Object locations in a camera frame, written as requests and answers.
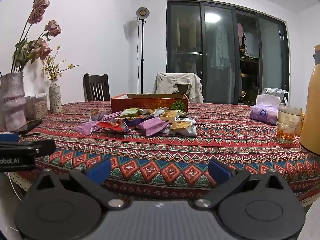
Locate black smartphone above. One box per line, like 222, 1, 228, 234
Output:
15, 119, 43, 137

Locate pile of snack packets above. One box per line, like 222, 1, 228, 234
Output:
74, 107, 198, 137

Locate glass cup with tea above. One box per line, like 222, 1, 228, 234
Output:
276, 103, 303, 143

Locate beige jacket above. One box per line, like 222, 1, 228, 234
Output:
152, 72, 203, 103

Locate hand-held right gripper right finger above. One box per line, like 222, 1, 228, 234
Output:
191, 158, 292, 210

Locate floor lamp on stand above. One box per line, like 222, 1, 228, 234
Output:
136, 7, 150, 94

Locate hanging light blue shirt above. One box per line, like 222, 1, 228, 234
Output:
211, 24, 236, 71

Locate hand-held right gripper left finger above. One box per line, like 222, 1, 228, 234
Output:
31, 159, 129, 210

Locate dried pink roses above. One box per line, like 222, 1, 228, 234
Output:
10, 0, 62, 73

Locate clear food container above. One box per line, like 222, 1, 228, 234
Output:
25, 92, 48, 120

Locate white cable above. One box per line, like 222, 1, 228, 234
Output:
7, 172, 23, 201

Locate dark wooden chair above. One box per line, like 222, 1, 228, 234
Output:
83, 73, 111, 102

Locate yellow thermos bottle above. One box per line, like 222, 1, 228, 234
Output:
299, 45, 320, 155

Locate clear plastic bag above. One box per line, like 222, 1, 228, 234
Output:
262, 87, 288, 103

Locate purple tissue pack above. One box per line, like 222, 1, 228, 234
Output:
250, 94, 280, 125

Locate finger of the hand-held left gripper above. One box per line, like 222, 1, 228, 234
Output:
0, 140, 56, 158
0, 133, 20, 143

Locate yellow flower sprigs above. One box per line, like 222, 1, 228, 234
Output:
41, 45, 80, 80

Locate jacket-covered wooden chair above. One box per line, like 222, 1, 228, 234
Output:
175, 84, 192, 96

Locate orange cardboard box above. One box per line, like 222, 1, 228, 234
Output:
110, 93, 189, 114

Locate large pink ceramic vase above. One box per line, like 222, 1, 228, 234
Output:
0, 71, 27, 133

